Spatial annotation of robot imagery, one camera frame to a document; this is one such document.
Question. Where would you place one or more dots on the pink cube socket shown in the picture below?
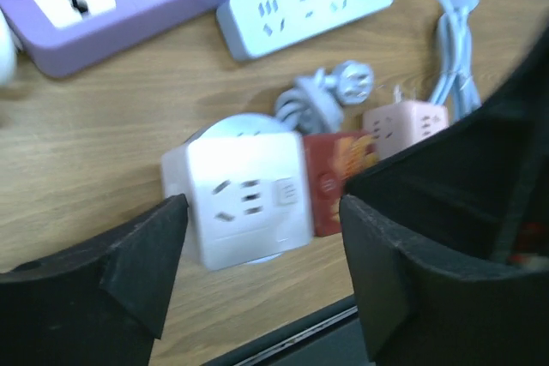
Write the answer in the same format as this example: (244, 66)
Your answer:
(403, 123)

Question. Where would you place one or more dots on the purple power strip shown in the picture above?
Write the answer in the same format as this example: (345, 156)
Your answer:
(63, 37)

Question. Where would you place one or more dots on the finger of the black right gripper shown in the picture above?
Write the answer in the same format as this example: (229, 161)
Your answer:
(479, 186)

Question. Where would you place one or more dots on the grey-blue plug with cable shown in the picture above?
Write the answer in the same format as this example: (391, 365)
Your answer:
(315, 103)

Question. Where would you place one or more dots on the white cube socket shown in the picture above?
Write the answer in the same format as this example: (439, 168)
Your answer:
(248, 196)

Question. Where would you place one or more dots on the light blue power strip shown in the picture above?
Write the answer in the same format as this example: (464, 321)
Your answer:
(257, 28)

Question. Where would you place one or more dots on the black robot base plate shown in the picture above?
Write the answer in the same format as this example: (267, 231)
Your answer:
(329, 336)

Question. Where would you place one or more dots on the dark red cube socket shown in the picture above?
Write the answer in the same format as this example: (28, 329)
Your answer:
(332, 158)

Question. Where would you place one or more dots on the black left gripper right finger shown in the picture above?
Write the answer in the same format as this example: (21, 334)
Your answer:
(421, 303)

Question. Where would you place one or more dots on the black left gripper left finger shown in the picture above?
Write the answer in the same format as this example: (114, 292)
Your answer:
(100, 302)

